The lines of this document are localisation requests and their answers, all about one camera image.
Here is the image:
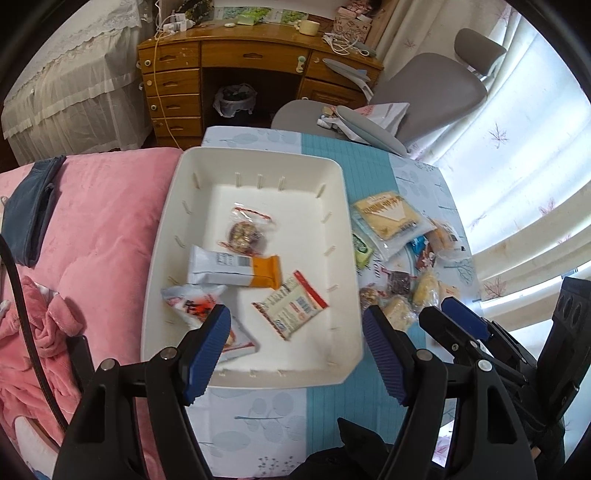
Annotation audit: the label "blue leaf printed tablecloth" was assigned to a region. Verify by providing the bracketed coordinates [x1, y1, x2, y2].
[185, 126, 478, 480]

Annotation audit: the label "black cable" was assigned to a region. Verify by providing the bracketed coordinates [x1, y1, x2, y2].
[0, 235, 70, 430]

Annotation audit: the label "brown bread clear packet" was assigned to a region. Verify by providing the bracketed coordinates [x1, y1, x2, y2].
[427, 219, 467, 264]

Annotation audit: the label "large yellow cracker packet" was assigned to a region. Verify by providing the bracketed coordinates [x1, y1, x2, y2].
[351, 194, 437, 261]

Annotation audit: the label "white power strip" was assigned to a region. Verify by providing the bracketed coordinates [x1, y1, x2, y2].
[161, 13, 195, 33]

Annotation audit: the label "trash bin with plastic bag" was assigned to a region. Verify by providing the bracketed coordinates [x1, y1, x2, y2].
[213, 83, 258, 118]

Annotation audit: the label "doodle patterned box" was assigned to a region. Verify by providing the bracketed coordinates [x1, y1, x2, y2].
[332, 14, 372, 42]

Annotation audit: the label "dark blue jeans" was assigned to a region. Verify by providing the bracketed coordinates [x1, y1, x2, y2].
[2, 155, 66, 268]

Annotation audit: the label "wooden desk with drawers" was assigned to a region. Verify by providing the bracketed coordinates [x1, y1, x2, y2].
[137, 18, 386, 151]

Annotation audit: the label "white and orange bar packet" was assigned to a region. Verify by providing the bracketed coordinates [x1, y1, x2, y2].
[186, 244, 282, 289]

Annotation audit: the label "white leaf printed curtain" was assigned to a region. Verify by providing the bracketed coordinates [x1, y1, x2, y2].
[369, 0, 591, 333]

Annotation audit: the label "dark brown bar clear packet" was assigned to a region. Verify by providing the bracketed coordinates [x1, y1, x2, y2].
[385, 271, 416, 296]

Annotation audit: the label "white coiled cable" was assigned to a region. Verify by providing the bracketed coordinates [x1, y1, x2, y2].
[323, 32, 370, 56]

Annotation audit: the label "pale yellow cake packet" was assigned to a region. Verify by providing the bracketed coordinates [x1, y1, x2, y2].
[412, 269, 440, 308]

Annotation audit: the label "white plastic storage bin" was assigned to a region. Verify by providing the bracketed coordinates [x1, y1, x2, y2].
[140, 146, 364, 388]

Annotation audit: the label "pink blanket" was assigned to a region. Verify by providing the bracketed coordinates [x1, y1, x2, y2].
[0, 148, 195, 480]

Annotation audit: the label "white red-black printed packet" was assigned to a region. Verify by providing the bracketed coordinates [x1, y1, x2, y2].
[161, 284, 258, 365]

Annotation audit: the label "white red-edged snack packet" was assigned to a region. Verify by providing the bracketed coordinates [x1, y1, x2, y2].
[252, 270, 330, 342]

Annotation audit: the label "round nut cake clear packet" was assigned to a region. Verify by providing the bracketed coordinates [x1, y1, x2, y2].
[217, 203, 277, 257]

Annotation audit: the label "grey office chair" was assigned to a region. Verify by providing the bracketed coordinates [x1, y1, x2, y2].
[270, 28, 506, 160]

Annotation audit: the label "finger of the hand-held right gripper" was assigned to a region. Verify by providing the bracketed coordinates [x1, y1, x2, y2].
[418, 305, 527, 388]
[441, 296, 536, 370]

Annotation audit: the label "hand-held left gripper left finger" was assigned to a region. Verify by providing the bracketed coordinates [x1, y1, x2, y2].
[53, 305, 232, 480]

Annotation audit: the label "dark cloth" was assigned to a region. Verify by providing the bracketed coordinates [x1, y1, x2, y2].
[286, 418, 398, 480]

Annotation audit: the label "small green snack packet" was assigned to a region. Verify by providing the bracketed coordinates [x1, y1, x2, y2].
[352, 233, 374, 266]

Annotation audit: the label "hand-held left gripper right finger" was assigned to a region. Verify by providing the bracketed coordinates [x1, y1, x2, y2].
[362, 305, 539, 480]

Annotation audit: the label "square pale cake packet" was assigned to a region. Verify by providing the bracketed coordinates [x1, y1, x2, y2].
[381, 295, 414, 330]

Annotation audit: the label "long white charger cable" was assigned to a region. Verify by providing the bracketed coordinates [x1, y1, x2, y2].
[151, 0, 185, 149]

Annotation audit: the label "pink fleece garment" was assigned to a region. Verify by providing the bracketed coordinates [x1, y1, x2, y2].
[0, 274, 88, 425]

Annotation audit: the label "white lace furniture cover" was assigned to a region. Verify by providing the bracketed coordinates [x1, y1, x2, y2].
[0, 0, 155, 164]

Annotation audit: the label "white plastic bag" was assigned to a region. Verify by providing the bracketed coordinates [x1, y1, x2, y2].
[316, 102, 411, 141]

